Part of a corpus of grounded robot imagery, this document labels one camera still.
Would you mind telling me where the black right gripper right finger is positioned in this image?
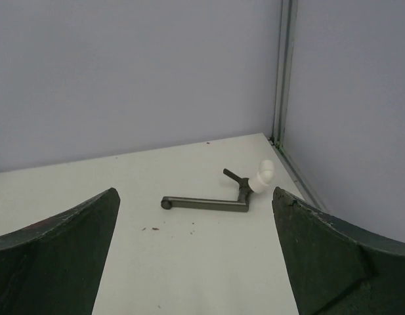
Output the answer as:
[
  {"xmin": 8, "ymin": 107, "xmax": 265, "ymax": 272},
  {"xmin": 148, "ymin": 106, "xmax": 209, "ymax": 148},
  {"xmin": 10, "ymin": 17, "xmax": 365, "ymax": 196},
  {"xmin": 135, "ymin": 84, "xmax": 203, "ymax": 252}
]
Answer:
[{"xmin": 272, "ymin": 187, "xmax": 405, "ymax": 314}]

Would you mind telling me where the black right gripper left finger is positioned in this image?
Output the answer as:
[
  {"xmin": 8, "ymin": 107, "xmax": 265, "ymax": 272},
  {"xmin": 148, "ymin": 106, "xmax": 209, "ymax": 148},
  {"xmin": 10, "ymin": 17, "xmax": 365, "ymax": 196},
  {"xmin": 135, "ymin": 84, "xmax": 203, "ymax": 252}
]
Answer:
[{"xmin": 0, "ymin": 188, "xmax": 120, "ymax": 314}]

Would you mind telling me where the white elbow fitting on faucet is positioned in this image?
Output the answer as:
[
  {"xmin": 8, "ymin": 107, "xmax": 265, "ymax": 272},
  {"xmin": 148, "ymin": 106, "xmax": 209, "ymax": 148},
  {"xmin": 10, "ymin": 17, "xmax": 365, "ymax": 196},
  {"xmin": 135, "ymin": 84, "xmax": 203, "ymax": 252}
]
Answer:
[{"xmin": 248, "ymin": 160, "xmax": 274, "ymax": 194}]

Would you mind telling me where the grey long-spout faucet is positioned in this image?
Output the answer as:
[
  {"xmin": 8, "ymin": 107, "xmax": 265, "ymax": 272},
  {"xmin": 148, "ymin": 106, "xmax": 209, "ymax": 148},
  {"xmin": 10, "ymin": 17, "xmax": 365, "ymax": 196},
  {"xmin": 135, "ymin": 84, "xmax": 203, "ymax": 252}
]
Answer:
[{"xmin": 160, "ymin": 169, "xmax": 254, "ymax": 213}]

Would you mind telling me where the aluminium corner frame post right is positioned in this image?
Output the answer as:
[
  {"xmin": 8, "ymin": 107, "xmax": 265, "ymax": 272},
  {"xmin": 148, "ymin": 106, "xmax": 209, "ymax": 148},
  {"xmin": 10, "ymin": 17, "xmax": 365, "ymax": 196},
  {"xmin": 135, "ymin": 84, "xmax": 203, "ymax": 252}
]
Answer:
[{"xmin": 271, "ymin": 0, "xmax": 298, "ymax": 148}]

